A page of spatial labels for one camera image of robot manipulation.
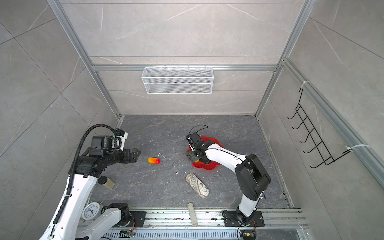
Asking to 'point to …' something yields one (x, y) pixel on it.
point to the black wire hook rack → (323, 151)
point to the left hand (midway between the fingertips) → (130, 148)
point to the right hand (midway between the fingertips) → (196, 151)
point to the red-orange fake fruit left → (154, 160)
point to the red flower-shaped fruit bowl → (212, 165)
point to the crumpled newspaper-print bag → (198, 185)
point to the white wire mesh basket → (177, 80)
